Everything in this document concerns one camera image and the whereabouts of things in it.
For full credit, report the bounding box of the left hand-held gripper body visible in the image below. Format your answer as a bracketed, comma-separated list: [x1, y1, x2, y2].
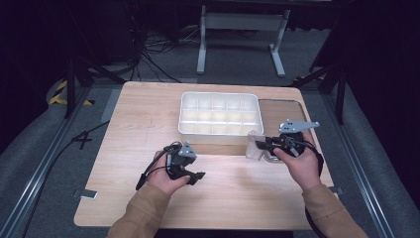
[164, 141, 199, 181]

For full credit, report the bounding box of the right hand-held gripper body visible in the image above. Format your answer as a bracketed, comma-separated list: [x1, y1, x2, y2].
[263, 119, 321, 159]

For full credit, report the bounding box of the beige sock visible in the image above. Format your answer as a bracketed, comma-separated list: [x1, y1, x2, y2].
[245, 129, 267, 162]

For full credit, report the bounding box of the white compartment storage box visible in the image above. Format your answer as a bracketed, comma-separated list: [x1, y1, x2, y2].
[177, 91, 264, 147]

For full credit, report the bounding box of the person's left hand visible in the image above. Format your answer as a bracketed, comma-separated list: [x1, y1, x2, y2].
[146, 150, 192, 196]

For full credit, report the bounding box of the person's right hand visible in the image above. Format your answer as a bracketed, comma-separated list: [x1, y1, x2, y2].
[272, 131, 324, 192]

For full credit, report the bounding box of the black tripod stand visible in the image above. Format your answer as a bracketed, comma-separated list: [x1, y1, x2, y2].
[63, 56, 129, 120]
[290, 63, 349, 126]

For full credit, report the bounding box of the grey floor tape strip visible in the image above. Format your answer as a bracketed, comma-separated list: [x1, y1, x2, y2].
[99, 87, 123, 124]

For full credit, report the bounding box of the yellow black hazard tape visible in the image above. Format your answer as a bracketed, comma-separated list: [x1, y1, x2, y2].
[48, 79, 96, 107]

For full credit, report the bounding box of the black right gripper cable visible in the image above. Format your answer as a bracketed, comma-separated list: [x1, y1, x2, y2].
[285, 136, 328, 238]

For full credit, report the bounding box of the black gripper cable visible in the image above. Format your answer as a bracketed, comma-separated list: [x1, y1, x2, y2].
[135, 141, 183, 192]
[285, 136, 328, 238]

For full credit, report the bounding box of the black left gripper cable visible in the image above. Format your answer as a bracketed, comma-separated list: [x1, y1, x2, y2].
[135, 141, 183, 192]

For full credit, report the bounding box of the grey metal floor rail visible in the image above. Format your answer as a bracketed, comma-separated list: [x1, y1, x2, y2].
[0, 84, 94, 238]
[320, 92, 396, 238]

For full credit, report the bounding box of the bundle of black cables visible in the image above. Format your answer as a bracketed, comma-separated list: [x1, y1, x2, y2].
[132, 23, 202, 84]

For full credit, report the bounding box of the black floor cable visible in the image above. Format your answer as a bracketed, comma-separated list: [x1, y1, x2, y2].
[19, 120, 111, 238]

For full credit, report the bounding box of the white metal table frame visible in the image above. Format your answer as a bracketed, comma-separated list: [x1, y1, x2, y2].
[196, 4, 291, 79]

